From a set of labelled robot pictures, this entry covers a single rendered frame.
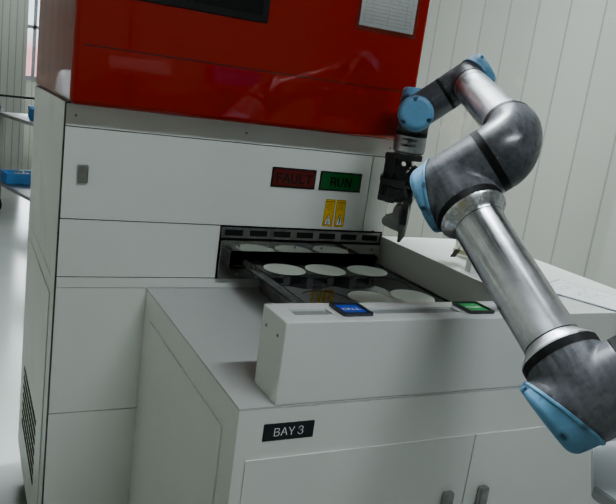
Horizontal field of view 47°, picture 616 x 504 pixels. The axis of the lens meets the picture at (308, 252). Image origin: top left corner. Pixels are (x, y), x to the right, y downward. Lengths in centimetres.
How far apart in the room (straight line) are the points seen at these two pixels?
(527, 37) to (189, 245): 280
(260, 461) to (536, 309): 49
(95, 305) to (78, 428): 30
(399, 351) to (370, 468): 22
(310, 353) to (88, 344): 70
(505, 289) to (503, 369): 32
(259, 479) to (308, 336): 25
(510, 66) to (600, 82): 64
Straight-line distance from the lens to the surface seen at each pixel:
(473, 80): 148
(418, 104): 155
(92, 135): 158
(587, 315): 148
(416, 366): 125
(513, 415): 145
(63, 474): 184
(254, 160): 168
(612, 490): 114
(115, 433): 181
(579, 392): 100
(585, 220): 365
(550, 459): 157
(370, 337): 118
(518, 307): 107
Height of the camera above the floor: 131
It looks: 13 degrees down
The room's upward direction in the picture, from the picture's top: 8 degrees clockwise
